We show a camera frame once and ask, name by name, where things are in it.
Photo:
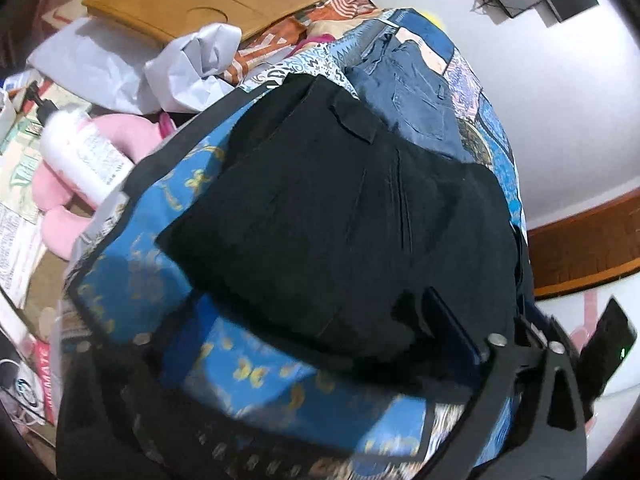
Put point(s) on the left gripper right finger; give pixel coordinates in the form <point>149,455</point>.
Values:
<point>448,331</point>

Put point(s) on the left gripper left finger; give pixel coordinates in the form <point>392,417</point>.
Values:
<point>116,423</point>

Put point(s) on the black pants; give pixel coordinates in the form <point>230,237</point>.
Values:
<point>323,229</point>

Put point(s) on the wooden door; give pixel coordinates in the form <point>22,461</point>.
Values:
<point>592,248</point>

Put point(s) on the blue patchwork bedspread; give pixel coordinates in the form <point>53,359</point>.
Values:
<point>121,286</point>

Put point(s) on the pink plush toy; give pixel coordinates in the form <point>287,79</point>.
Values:
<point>135,136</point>

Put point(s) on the folded blue jeans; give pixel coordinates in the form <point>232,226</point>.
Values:
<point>411,99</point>

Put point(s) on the white lotion pump bottle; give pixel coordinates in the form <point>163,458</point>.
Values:
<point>73,147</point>

